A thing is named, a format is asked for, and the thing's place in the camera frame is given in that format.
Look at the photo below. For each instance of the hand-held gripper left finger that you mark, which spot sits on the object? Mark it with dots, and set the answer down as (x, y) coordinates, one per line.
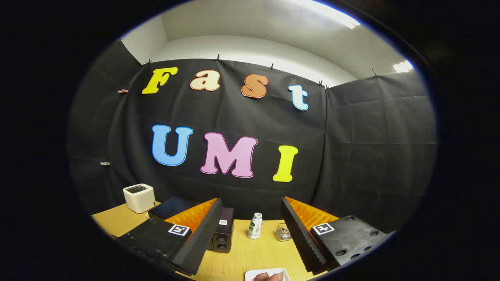
(203, 234)

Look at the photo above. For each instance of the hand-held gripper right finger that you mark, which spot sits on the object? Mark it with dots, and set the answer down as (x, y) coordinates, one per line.
(299, 234)

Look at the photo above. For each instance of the black toaster oven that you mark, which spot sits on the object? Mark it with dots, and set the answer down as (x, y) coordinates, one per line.
(222, 236)

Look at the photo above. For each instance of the white square plate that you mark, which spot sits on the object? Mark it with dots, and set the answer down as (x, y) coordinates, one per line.
(253, 273)

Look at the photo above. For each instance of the white toaster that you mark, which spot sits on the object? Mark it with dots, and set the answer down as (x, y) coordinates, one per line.
(138, 199)

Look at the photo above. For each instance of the white bottle green label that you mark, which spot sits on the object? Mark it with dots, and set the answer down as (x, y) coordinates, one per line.
(255, 228)

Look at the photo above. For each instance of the black backdrop cloth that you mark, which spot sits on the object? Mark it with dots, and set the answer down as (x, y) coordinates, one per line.
(351, 156)

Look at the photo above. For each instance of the small ceiling light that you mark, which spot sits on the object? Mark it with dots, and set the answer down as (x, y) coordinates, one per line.
(403, 66)

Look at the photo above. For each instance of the long ceiling light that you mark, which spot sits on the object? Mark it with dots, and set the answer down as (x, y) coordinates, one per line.
(332, 13)

